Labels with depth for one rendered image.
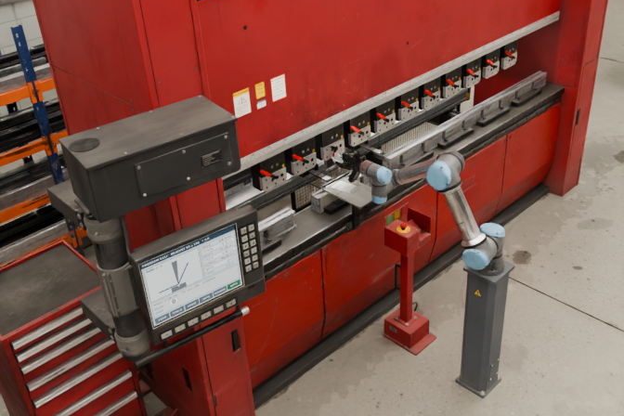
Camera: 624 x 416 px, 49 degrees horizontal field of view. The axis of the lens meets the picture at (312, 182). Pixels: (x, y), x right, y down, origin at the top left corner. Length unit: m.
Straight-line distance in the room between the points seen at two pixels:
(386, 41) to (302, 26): 0.61
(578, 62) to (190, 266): 3.48
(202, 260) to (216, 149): 0.39
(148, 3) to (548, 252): 3.38
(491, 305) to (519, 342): 0.77
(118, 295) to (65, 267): 1.00
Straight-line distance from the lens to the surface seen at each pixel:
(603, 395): 4.06
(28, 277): 3.40
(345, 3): 3.33
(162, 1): 2.45
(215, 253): 2.35
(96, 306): 2.72
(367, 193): 3.55
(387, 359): 4.05
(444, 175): 3.05
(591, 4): 4.99
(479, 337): 3.64
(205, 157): 2.19
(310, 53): 3.23
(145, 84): 2.49
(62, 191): 2.48
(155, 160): 2.12
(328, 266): 3.67
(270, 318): 3.53
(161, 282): 2.30
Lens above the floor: 2.86
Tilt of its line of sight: 30 degrees down
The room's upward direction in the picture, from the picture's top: 4 degrees counter-clockwise
